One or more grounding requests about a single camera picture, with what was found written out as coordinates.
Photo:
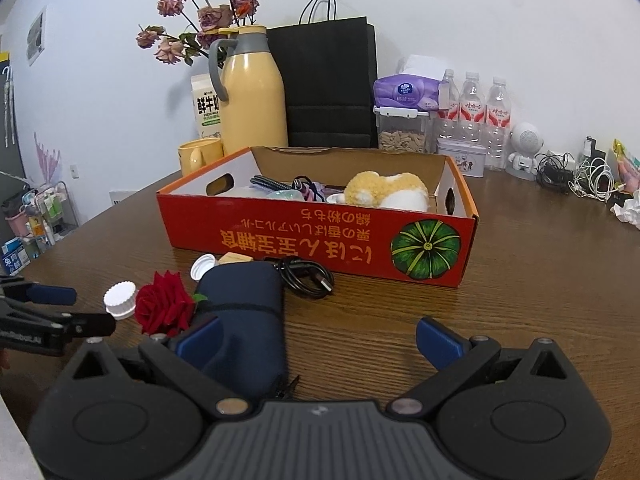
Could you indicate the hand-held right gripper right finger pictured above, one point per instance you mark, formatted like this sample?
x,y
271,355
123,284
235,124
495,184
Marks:
x,y
440,342

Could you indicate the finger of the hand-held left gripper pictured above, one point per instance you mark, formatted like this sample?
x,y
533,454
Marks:
x,y
85,325
50,295

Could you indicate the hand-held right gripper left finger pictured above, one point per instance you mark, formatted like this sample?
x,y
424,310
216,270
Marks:
x,y
200,340

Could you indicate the white ribbed lid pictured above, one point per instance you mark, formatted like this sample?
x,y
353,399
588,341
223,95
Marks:
x,y
120,300

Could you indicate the red rose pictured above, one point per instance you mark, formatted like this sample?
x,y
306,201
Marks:
x,y
165,305

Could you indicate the navy pouch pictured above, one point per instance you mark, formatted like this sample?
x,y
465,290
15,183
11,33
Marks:
x,y
245,310

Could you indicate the orange cardboard box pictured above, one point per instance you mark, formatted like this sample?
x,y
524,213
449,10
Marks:
x,y
325,240

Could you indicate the clear plastic jar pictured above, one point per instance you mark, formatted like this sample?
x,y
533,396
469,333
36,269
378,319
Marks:
x,y
245,191

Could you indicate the yellow white plush toy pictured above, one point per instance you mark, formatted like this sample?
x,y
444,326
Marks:
x,y
380,187

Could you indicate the iridescent plastic bag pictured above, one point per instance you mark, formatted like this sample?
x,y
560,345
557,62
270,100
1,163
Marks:
x,y
282,195

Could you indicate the storage shelf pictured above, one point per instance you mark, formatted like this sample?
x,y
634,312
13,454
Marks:
x,y
30,225

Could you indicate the small white bottle cap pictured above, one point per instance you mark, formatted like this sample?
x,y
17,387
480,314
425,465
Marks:
x,y
202,266

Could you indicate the small wooden block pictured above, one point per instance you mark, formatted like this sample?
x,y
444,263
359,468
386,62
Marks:
x,y
236,258

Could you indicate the dark board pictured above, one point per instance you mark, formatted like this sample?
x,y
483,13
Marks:
x,y
10,135

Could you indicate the white printed tin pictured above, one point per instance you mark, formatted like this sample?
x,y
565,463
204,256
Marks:
x,y
462,160

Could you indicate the yellow mug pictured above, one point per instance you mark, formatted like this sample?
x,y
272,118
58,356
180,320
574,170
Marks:
x,y
205,152

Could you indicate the clear food container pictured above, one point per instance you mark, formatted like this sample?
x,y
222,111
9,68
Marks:
x,y
402,137

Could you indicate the white robot figure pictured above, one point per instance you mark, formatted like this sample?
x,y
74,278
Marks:
x,y
527,137

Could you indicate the crumpled white tissue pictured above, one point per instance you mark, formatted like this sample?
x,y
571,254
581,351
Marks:
x,y
627,210

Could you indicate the clear water bottle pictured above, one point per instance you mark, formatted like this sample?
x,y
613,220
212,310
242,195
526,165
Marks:
x,y
450,110
500,115
472,110

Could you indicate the white milk carton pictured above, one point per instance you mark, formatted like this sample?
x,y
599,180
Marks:
x,y
205,105

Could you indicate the yellow thermos jug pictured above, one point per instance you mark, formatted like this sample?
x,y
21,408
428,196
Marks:
x,y
252,105

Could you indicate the purple tissue pack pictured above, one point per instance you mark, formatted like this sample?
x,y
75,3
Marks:
x,y
400,92

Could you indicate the yellow snack packet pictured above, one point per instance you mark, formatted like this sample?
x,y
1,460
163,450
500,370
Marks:
x,y
627,165

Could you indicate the black paper bag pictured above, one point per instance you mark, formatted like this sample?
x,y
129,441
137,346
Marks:
x,y
325,80

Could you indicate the dried pink rose bouquet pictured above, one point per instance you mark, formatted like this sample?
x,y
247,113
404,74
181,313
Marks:
x,y
215,17

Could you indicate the white wall socket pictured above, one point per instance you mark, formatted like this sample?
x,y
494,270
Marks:
x,y
75,170

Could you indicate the pink wall decoration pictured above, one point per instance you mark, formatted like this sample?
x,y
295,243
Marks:
x,y
47,160

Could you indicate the wall poster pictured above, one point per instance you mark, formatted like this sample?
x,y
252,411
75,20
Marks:
x,y
36,35

